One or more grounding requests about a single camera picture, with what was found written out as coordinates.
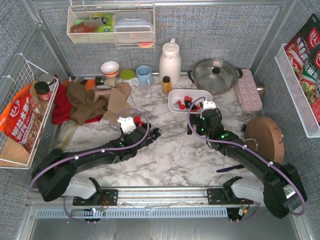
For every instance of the black bottle cap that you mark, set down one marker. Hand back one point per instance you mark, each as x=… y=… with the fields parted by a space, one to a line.
x=99 y=80

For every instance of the striped pink towel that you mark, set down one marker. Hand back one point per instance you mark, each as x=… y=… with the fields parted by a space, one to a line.
x=105 y=91

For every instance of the steel pot with lid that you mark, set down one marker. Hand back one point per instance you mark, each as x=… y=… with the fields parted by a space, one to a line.
x=215 y=75

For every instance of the green labelled packet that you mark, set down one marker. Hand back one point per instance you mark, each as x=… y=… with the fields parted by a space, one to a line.
x=107 y=22

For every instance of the orange plate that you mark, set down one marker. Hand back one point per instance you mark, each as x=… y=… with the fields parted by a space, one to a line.
x=90 y=84

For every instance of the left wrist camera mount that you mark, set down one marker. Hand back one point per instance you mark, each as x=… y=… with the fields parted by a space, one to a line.
x=127 y=124

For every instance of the red coffee capsule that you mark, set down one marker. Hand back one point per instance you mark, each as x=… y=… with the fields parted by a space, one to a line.
x=178 y=104
x=137 y=120

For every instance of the red lid jar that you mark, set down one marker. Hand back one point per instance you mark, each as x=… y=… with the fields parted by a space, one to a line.
x=42 y=90

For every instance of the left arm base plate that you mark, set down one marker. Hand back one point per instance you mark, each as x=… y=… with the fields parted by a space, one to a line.
x=106 y=198

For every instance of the brown cardboard piece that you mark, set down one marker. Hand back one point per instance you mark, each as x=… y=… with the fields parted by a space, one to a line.
x=116 y=104

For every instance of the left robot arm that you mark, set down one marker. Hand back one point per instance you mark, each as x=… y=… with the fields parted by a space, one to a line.
x=53 y=176

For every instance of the white right wall basket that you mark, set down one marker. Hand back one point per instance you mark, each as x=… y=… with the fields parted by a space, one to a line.
x=302 y=106

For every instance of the blue mug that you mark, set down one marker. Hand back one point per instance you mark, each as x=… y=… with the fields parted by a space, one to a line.
x=144 y=76

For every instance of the black coffee capsule number four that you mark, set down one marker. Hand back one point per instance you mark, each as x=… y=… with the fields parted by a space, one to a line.
x=155 y=134

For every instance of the red seasoning packet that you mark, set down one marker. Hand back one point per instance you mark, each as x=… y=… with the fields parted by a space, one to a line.
x=303 y=52

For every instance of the clear plastic food container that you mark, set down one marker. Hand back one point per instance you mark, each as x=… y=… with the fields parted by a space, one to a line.
x=133 y=26

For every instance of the cream wall basket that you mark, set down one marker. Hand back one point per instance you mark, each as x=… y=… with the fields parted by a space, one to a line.
x=81 y=29

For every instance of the pink egg tray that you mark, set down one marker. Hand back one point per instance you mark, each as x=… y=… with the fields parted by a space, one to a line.
x=246 y=91

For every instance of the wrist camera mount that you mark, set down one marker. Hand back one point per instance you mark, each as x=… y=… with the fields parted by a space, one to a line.
x=206 y=105
x=127 y=124

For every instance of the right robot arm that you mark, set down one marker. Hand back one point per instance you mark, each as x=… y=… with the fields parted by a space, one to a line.
x=283 y=190

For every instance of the silver lid jar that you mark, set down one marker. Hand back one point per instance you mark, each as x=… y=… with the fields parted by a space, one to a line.
x=49 y=79

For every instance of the purple knife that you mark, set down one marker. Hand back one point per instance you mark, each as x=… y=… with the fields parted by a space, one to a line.
x=227 y=169

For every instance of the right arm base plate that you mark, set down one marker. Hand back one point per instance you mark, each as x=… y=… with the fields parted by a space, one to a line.
x=217 y=196

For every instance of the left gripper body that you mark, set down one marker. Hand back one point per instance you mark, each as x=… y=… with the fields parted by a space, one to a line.
x=147 y=132

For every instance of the steel ladle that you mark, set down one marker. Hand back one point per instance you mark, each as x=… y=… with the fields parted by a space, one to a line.
x=261 y=88

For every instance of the brown cloth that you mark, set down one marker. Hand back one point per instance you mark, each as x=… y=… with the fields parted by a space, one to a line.
x=83 y=106

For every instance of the orange snack bag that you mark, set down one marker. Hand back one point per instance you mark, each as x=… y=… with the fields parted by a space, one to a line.
x=19 y=121

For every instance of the round wooden cutting board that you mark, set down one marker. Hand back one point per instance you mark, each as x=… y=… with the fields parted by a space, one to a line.
x=264 y=136

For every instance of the white wire side basket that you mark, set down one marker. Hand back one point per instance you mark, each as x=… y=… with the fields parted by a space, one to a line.
x=12 y=154

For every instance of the green lid cup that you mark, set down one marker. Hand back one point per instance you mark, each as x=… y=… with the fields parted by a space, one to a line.
x=128 y=76

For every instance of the red capsule number two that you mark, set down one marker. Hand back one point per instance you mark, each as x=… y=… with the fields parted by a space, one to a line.
x=197 y=107

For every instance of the orange striped bowl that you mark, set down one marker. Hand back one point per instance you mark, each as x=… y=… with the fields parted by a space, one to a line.
x=110 y=68

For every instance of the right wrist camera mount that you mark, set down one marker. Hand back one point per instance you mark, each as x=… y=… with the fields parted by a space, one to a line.
x=206 y=105

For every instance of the orange juice bottle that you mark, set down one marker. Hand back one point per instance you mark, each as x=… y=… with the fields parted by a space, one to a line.
x=166 y=84

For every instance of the red coffee capsule top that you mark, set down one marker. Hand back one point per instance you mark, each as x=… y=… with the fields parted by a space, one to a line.
x=137 y=120

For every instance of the white plastic storage basket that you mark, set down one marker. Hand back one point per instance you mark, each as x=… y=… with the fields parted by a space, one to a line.
x=179 y=94

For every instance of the black capsule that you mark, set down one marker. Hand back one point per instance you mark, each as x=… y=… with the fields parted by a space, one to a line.
x=187 y=104

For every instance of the red cloth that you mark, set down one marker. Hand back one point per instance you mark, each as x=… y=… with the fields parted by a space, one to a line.
x=62 y=106

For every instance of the clear glass cup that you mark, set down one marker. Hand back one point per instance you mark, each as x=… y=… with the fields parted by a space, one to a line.
x=144 y=90

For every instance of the white thermos jug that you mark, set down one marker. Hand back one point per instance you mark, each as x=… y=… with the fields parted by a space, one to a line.
x=170 y=63

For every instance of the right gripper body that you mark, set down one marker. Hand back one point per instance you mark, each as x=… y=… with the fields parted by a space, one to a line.
x=197 y=120

